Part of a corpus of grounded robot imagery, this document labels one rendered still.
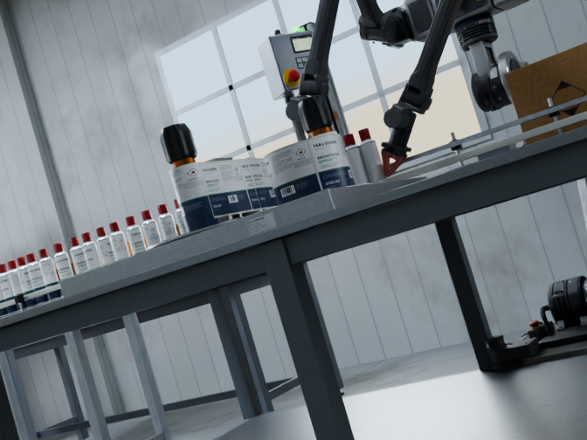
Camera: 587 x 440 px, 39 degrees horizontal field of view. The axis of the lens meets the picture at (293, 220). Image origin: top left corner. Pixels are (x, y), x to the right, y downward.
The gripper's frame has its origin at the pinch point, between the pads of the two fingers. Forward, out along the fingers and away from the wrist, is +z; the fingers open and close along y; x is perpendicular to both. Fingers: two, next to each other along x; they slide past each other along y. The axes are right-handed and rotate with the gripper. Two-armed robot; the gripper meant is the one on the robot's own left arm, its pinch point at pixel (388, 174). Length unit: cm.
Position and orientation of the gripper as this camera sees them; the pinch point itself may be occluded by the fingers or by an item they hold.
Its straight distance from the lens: 252.3
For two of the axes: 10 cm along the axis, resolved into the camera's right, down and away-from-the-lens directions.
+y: -4.6, 0.9, -8.9
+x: 8.5, 3.6, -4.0
